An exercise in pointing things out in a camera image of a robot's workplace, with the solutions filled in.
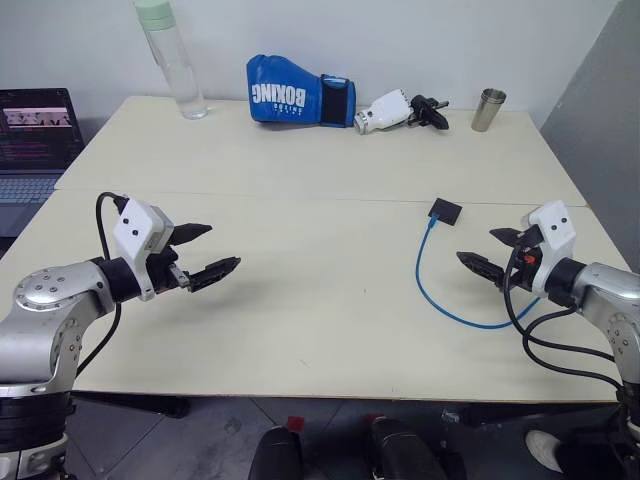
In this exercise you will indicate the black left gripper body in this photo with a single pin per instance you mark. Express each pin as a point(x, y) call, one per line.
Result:
point(162, 270)

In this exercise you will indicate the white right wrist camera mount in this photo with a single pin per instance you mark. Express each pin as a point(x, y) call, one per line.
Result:
point(557, 227)

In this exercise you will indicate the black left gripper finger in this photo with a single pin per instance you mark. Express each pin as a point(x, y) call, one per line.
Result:
point(192, 233)
point(215, 272)

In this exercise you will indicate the steel cup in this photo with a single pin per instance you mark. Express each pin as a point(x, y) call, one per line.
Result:
point(487, 112)

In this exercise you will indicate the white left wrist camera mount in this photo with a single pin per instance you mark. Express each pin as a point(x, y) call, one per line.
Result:
point(132, 227)

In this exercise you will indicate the white shoe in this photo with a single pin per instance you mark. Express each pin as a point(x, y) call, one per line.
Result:
point(542, 447)

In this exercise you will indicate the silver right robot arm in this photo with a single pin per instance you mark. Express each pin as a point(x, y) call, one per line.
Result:
point(607, 300)

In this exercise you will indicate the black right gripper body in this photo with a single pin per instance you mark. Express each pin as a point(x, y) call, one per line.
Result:
point(525, 267)

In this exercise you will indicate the blue boxing glove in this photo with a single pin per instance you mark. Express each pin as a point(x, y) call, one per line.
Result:
point(280, 95)

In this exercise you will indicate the dark laptop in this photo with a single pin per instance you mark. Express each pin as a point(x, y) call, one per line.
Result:
point(35, 130)

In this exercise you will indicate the black box with blue cable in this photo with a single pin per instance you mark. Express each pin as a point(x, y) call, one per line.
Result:
point(448, 210)

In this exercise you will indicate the dark rounded shape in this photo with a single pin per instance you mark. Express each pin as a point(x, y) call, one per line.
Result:
point(400, 450)
point(275, 455)

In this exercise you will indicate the white spare gripper black fingers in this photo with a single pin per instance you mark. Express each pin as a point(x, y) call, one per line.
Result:
point(387, 107)

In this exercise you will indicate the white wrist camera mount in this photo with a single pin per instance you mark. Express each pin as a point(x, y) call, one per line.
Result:
point(132, 227)
point(557, 227)

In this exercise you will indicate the grey partition panel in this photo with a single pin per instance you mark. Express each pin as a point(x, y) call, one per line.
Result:
point(595, 125)

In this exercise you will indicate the clear bottle green lid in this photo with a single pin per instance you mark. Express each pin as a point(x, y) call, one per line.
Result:
point(185, 85)

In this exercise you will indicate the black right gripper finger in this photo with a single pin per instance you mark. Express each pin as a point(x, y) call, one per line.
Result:
point(506, 236)
point(480, 266)

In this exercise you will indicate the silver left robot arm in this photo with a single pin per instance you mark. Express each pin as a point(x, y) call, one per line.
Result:
point(45, 320)

